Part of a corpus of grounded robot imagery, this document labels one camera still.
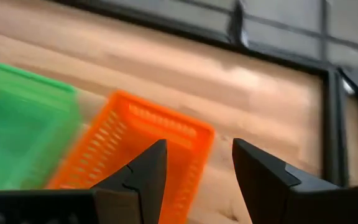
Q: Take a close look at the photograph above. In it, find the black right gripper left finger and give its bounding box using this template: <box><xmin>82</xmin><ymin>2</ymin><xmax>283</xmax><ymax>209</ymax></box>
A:
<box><xmin>91</xmin><ymin>139</ymin><xmax>168</xmax><ymax>224</ymax></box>

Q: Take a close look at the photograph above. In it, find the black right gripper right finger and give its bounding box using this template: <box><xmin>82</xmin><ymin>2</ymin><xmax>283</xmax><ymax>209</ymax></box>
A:
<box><xmin>231</xmin><ymin>138</ymin><xmax>358</xmax><ymax>224</ymax></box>

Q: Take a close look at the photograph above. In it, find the red-orange plastic slotted basket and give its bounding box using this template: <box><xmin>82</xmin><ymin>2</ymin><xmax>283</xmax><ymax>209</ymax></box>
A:
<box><xmin>45</xmin><ymin>89</ymin><xmax>216</xmax><ymax>224</ymax></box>

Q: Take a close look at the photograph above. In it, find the green plastic slotted basket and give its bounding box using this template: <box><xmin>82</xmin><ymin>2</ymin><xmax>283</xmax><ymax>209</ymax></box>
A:
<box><xmin>0</xmin><ymin>55</ymin><xmax>83</xmax><ymax>191</ymax></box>

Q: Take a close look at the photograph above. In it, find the black aluminium table frame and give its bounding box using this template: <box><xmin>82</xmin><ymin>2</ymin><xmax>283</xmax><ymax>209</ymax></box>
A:
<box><xmin>51</xmin><ymin>0</ymin><xmax>358</xmax><ymax>187</ymax></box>

